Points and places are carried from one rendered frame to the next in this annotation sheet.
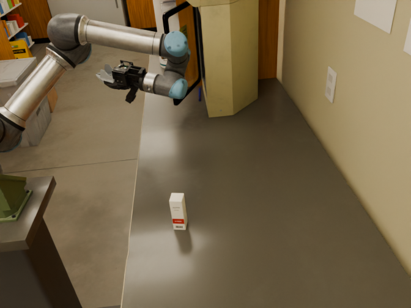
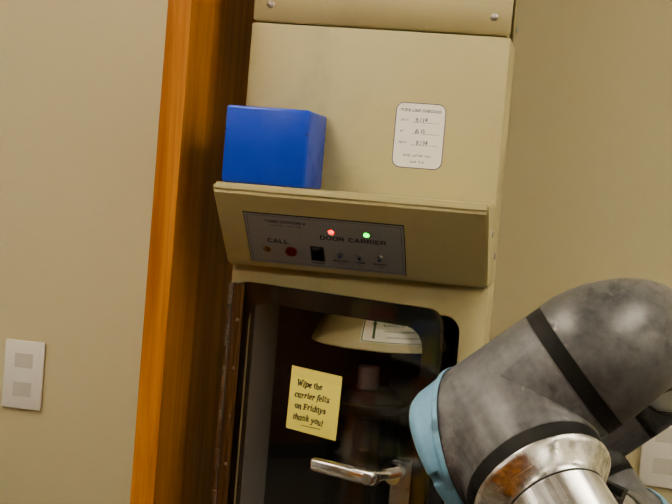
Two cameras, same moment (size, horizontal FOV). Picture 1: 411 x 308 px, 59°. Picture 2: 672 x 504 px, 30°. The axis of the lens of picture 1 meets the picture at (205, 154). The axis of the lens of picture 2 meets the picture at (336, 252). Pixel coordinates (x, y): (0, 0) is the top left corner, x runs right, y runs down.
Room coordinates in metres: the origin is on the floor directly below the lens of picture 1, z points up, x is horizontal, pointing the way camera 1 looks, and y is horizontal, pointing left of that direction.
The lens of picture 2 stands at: (1.29, 1.48, 1.52)
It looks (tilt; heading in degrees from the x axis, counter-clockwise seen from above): 3 degrees down; 283
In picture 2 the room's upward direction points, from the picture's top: 5 degrees clockwise
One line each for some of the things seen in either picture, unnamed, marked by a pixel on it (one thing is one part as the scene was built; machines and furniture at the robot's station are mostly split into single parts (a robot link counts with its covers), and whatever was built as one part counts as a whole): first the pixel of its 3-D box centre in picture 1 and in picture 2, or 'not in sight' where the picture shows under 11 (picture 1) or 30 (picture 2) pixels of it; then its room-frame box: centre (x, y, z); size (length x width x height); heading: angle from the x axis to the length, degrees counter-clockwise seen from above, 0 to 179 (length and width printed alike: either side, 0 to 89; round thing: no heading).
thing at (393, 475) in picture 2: not in sight; (354, 469); (1.56, 0.11, 1.20); 0.10 x 0.05 x 0.03; 156
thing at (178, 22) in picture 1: (184, 51); (319, 462); (1.62, 0.06, 1.19); 0.30 x 0.01 x 0.40; 156
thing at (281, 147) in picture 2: not in sight; (275, 148); (1.71, 0.04, 1.56); 0.10 x 0.10 x 0.09; 2
